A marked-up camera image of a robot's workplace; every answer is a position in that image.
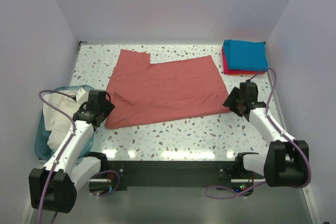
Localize salmon pink t shirt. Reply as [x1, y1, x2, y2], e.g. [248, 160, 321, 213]
[105, 49, 229, 129]

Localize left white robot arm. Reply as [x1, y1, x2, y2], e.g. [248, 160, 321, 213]
[28, 90, 114, 213]

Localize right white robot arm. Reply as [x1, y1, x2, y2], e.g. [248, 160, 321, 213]
[223, 80, 312, 188]

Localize folded orange t shirt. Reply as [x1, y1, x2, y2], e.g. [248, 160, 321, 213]
[233, 70, 266, 75]

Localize folded magenta t shirt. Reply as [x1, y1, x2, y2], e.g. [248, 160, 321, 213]
[222, 47, 244, 75]

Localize cream white t shirt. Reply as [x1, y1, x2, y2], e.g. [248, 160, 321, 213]
[43, 90, 80, 152]

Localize folded blue t shirt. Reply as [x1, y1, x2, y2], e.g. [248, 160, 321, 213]
[223, 39, 268, 71]

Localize teal plastic basket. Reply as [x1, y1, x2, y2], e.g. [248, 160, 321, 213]
[35, 85, 94, 161]

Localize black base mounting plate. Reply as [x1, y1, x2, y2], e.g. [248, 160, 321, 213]
[88, 159, 263, 196]

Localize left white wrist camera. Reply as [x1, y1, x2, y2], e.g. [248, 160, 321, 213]
[76, 88, 89, 104]

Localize aluminium frame rail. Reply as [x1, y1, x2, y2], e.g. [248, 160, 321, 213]
[19, 184, 35, 224]

